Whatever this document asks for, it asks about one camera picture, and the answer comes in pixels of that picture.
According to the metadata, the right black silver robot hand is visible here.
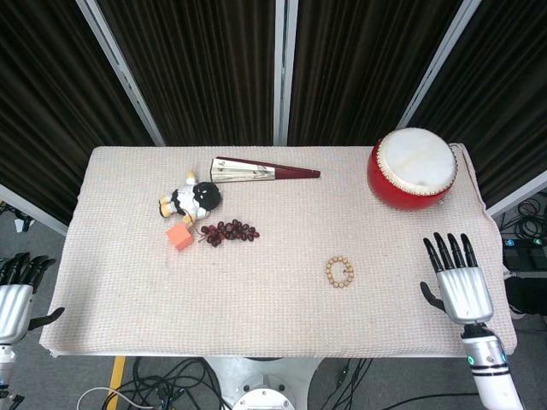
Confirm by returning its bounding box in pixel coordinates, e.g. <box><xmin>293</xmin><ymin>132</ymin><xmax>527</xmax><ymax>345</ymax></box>
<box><xmin>419</xmin><ymin>232</ymin><xmax>495</xmax><ymax>325</ymax></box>

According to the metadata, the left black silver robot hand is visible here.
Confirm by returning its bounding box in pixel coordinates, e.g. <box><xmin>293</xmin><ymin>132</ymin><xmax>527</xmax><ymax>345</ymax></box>
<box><xmin>0</xmin><ymin>251</ymin><xmax>66</xmax><ymax>345</ymax></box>

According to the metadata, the wooden bead bracelet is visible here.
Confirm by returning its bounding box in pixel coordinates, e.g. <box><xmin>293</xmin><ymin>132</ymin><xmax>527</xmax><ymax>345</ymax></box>
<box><xmin>324</xmin><ymin>255</ymin><xmax>356</xmax><ymax>289</ymax></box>

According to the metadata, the black equipment box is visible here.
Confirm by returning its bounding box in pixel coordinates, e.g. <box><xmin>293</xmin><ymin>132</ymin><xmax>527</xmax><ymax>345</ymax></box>
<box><xmin>505</xmin><ymin>275</ymin><xmax>547</xmax><ymax>318</ymax></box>

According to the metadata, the red drum with white skin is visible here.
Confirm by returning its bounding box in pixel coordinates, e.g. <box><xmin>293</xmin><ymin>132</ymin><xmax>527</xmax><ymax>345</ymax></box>
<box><xmin>366</xmin><ymin>126</ymin><xmax>461</xmax><ymax>213</ymax></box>

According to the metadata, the orange cube block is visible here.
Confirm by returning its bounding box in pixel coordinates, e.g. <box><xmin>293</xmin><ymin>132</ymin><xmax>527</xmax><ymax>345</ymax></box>
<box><xmin>165</xmin><ymin>222</ymin><xmax>194</xmax><ymax>254</ymax></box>

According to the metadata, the dark ribbed partition panel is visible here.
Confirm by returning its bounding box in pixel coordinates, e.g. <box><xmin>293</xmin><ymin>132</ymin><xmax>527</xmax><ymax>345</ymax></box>
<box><xmin>288</xmin><ymin>0</ymin><xmax>465</xmax><ymax>146</ymax></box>
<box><xmin>0</xmin><ymin>0</ymin><xmax>162</xmax><ymax>223</ymax></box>
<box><xmin>96</xmin><ymin>0</ymin><xmax>283</xmax><ymax>146</ymax></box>
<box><xmin>421</xmin><ymin>0</ymin><xmax>547</xmax><ymax>208</ymax></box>

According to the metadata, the beige waffle weave tablecloth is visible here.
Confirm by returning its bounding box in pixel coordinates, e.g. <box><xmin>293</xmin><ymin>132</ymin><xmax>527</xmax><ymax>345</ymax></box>
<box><xmin>38</xmin><ymin>144</ymin><xmax>519</xmax><ymax>359</ymax></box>

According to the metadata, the plush doll black head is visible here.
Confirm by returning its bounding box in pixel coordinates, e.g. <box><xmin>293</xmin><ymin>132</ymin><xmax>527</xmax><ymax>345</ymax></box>
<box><xmin>157</xmin><ymin>169</ymin><xmax>223</xmax><ymax>226</ymax></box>

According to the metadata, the dark red grape bunch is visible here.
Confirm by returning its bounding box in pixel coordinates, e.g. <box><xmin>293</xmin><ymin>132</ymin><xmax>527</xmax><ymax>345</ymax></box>
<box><xmin>196</xmin><ymin>218</ymin><xmax>261</xmax><ymax>248</ymax></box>

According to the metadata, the aluminium partition frame post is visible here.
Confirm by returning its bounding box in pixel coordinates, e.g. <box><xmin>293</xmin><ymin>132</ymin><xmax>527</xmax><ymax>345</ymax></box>
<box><xmin>75</xmin><ymin>0</ymin><xmax>166</xmax><ymax>147</ymax></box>
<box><xmin>273</xmin><ymin>0</ymin><xmax>299</xmax><ymax>146</ymax></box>
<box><xmin>0</xmin><ymin>183</ymin><xmax>69</xmax><ymax>237</ymax></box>
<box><xmin>486</xmin><ymin>168</ymin><xmax>547</xmax><ymax>219</ymax></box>
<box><xmin>397</xmin><ymin>0</ymin><xmax>486</xmax><ymax>129</ymax></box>

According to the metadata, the white cable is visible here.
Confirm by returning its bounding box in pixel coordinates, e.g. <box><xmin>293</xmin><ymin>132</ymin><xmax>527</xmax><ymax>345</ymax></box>
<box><xmin>76</xmin><ymin>386</ymin><xmax>142</xmax><ymax>410</ymax></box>

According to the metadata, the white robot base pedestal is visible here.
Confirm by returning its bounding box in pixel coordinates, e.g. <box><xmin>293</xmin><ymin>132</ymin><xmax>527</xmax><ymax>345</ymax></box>
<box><xmin>204</xmin><ymin>356</ymin><xmax>326</xmax><ymax>410</ymax></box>

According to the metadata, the folded paper fan maroon handle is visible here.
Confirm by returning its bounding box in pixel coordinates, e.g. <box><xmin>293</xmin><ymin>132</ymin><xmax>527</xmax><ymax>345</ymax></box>
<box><xmin>209</xmin><ymin>156</ymin><xmax>322</xmax><ymax>185</ymax></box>

